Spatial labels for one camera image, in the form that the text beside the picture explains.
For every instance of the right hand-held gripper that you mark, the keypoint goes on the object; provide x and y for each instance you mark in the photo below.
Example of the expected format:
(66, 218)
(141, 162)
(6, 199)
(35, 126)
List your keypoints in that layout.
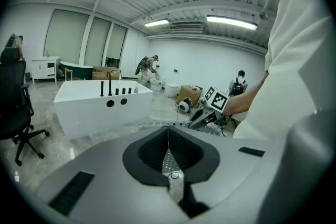
(218, 101)

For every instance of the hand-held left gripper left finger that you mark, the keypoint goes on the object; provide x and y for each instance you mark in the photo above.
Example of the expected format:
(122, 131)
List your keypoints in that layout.
(105, 178)

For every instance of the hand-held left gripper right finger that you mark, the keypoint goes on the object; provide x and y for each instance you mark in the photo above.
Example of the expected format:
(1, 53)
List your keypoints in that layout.
(223, 165)

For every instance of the person's right forearm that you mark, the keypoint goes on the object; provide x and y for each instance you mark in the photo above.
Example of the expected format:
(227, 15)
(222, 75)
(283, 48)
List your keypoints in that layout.
(244, 98)

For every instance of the white round fan heater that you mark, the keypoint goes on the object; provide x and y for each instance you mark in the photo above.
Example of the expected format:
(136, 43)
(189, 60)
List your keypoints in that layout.
(184, 106)

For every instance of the open brown cardboard box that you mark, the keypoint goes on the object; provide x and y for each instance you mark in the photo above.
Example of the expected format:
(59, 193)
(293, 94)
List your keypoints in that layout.
(187, 97)

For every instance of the white toilet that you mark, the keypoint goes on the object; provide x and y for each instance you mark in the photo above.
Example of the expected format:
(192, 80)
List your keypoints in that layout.
(155, 84)
(172, 90)

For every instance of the white rectangular bathtub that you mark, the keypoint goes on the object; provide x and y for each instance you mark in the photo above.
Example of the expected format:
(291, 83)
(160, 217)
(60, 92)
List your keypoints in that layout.
(99, 115)

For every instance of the white pump bottle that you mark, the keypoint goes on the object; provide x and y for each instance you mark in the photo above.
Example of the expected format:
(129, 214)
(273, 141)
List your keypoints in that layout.
(136, 89)

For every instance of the black hand shower rod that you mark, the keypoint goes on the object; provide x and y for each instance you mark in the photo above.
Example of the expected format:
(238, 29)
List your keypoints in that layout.
(102, 89)

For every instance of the tall black faucet spout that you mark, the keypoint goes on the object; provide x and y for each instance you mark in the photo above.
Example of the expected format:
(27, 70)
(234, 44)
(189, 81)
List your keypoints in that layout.
(110, 86)

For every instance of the ceiling air vent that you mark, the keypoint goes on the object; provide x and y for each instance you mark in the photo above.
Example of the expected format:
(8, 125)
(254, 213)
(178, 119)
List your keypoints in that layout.
(186, 26)

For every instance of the ceiling tube light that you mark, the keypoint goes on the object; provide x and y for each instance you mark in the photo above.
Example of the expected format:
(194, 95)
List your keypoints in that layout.
(231, 22)
(156, 22)

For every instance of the large brown cardboard box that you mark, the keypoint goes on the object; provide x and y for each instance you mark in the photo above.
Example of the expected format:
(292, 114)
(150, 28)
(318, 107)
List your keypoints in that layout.
(105, 74)

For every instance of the person's white shirt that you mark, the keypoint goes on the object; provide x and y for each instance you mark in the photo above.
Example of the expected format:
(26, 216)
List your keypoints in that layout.
(288, 60)

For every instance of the dark green bathtub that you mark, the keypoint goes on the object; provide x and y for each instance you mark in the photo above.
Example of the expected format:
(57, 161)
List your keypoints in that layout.
(77, 69)

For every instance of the black office chair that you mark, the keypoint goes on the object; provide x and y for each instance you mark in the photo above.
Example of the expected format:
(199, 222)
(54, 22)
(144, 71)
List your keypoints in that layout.
(13, 112)

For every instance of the small wooden stool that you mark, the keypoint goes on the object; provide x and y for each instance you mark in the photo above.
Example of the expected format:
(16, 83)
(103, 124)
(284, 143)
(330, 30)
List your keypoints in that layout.
(68, 70)

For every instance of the grey window blind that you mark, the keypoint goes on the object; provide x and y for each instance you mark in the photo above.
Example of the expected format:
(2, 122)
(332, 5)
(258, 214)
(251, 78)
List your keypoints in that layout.
(97, 42)
(65, 36)
(116, 40)

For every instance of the white vanity cabinet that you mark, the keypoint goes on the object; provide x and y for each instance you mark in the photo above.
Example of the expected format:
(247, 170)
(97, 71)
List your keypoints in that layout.
(43, 68)

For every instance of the small grey bin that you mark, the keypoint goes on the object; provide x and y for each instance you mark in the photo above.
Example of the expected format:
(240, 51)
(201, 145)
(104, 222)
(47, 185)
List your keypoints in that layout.
(27, 77)

